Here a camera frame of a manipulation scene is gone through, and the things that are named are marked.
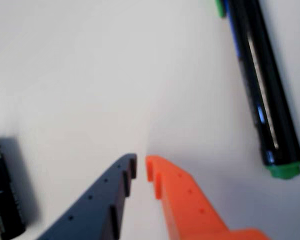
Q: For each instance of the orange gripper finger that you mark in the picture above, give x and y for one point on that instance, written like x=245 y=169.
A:
x=190 y=207

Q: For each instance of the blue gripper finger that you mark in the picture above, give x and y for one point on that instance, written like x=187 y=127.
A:
x=95 y=212

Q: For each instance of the black and silver battery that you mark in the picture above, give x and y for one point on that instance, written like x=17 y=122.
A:
x=2 y=190

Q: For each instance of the black marker with green cap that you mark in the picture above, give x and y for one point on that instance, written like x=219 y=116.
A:
x=265 y=82

